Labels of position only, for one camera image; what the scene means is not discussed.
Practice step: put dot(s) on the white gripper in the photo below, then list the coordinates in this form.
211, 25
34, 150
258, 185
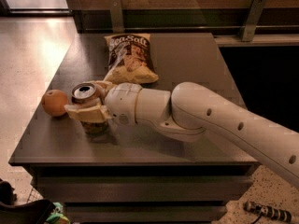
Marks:
121, 104

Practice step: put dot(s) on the orange soda can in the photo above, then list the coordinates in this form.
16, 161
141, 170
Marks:
86, 95

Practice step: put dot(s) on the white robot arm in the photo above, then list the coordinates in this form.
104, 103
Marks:
185, 113

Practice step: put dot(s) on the orange fruit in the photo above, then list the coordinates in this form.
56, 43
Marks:
53, 102

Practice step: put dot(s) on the sea salt chips bag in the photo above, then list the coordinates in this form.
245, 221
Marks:
129, 59

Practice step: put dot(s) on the green packet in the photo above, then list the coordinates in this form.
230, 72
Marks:
57, 216

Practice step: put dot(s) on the black white striped tool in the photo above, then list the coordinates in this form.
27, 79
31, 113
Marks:
270, 212

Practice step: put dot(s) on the left metal bracket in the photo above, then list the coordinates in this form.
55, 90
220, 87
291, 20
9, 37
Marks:
116, 16

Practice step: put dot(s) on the metal bracket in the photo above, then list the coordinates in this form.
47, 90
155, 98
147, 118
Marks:
116, 16
249, 26

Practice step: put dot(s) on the right metal bracket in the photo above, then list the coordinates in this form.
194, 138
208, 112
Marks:
249, 26

